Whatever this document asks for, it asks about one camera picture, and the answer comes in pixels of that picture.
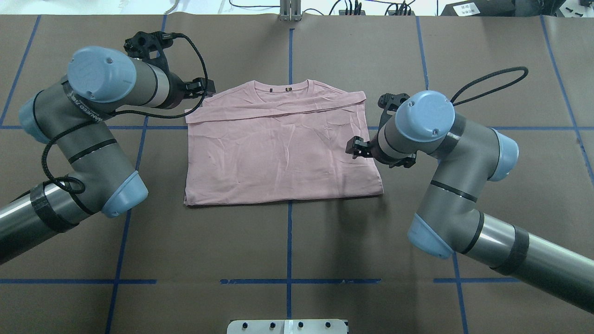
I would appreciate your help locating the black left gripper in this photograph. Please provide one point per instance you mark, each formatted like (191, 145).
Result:
(177, 88)

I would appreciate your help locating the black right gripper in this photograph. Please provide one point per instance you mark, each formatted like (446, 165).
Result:
(374, 149)

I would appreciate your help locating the pink Snoopy t-shirt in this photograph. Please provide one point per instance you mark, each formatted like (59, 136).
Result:
(259, 143)

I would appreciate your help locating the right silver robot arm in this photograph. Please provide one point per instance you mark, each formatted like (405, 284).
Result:
(447, 220)

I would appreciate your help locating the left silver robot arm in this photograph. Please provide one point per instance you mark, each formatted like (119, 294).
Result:
(86, 169)

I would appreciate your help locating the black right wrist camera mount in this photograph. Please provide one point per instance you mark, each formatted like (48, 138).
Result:
(390, 103)

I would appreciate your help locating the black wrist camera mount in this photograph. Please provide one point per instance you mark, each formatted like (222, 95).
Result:
(390, 103)
(149, 45)

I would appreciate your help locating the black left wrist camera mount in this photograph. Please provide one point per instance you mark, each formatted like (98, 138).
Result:
(149, 45)

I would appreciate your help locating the aluminium frame post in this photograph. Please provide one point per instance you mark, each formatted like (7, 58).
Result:
(290, 10)

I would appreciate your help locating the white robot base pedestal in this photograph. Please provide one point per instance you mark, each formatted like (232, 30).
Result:
(288, 326)

